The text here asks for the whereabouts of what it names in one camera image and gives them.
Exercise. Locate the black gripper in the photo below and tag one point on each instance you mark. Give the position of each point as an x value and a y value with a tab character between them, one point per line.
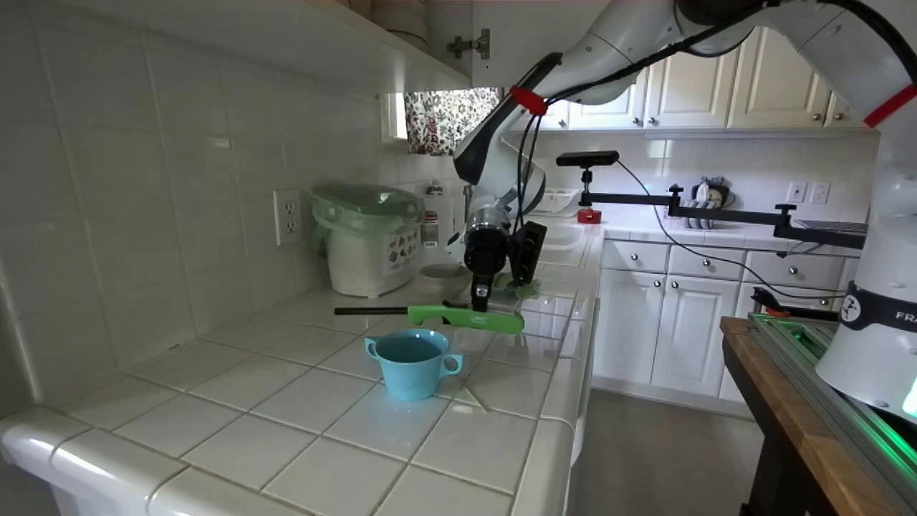
486	254

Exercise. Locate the green long utility lighter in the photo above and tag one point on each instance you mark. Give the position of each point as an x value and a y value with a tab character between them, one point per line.
455	318

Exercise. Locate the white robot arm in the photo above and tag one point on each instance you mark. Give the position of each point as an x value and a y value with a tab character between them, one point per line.
862	47

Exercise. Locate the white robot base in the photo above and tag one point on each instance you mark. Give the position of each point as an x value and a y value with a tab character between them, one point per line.
875	349

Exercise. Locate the small white bowl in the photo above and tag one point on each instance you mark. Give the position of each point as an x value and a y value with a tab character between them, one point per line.
446	279

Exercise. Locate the red small object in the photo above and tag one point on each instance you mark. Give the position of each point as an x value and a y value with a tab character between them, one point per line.
589	216

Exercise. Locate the white rice cooker green lid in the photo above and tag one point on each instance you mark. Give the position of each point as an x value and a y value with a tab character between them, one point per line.
374	236

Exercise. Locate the floral curtain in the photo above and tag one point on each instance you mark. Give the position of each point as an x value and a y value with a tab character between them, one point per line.
440	121

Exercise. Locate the white lower cabinets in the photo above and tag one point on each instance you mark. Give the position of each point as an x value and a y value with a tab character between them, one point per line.
661	309

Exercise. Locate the white cabinets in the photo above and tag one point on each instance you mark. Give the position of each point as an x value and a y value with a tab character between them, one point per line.
661	309
763	85

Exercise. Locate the white upper cabinets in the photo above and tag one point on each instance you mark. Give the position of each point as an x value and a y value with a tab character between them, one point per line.
763	85

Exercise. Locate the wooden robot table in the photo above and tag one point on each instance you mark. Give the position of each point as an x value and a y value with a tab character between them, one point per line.
824	454

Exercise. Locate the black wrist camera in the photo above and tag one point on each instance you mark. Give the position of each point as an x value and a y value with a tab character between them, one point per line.
525	252

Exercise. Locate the blue two-handled cup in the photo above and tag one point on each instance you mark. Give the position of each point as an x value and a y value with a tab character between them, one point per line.
415	362

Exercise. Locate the wall power outlet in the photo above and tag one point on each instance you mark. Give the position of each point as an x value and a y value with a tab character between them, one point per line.
289	216

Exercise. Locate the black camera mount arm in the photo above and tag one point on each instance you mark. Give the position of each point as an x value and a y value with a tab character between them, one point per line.
675	209

